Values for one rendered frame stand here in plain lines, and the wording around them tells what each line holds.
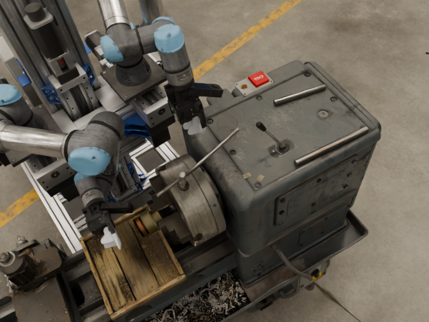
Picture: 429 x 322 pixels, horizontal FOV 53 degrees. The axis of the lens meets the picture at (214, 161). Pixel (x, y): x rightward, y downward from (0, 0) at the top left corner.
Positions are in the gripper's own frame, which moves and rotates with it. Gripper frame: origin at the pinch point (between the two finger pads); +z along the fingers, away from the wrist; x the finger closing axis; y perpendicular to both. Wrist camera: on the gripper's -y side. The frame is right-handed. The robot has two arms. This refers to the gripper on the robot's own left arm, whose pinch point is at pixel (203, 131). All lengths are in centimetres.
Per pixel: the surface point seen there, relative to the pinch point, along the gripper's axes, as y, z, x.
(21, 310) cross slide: 79, 41, -7
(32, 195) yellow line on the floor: 85, 102, -151
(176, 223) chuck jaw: 19.1, 29.0, 2.3
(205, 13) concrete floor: -108, 75, -254
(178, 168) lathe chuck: 10.6, 13.8, -5.3
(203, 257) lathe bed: 15, 54, 2
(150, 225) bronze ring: 27.3, 28.0, -1.5
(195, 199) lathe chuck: 11.0, 18.9, 6.2
